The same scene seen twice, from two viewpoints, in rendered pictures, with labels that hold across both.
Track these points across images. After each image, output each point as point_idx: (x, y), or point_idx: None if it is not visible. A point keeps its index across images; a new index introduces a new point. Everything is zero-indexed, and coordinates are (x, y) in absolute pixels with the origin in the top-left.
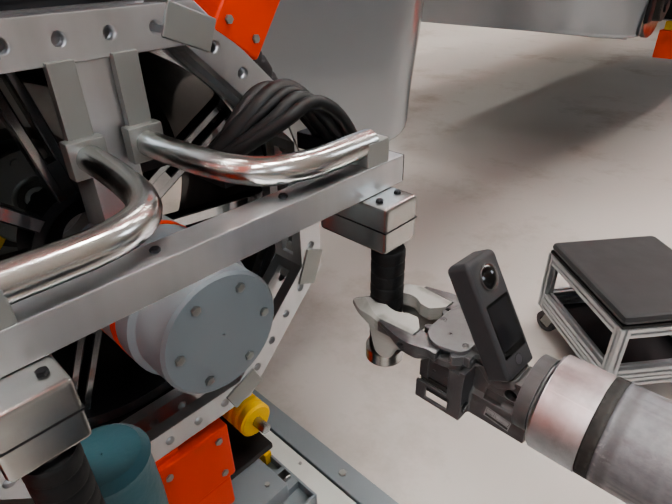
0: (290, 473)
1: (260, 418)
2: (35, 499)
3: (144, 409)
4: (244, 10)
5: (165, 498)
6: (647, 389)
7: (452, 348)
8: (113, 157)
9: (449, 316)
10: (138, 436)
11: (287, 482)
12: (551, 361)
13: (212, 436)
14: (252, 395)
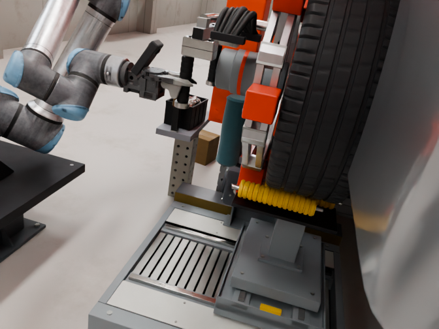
0: (240, 302)
1: (238, 185)
2: None
3: (266, 145)
4: None
5: (226, 121)
6: (100, 57)
7: (156, 67)
8: (258, 19)
9: (160, 71)
10: (235, 98)
11: (237, 297)
12: (126, 62)
13: None
14: (249, 188)
